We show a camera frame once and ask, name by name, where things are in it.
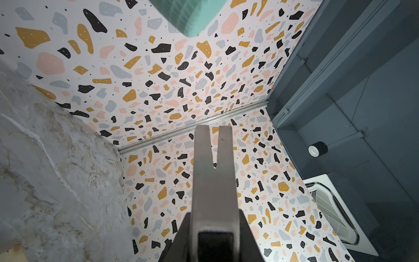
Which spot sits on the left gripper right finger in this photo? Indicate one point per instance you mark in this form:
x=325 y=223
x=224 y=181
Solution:
x=249 y=250

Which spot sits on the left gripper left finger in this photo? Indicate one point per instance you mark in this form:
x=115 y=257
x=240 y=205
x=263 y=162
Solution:
x=178 y=249

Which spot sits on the wooden handle claw hammer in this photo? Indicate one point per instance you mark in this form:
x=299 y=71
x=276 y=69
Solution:
x=215 y=219

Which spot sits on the ceiling air vent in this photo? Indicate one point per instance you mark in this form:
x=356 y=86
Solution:
x=345 y=211

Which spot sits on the ceiling spotlight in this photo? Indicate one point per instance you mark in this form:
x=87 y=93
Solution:
x=318 y=149

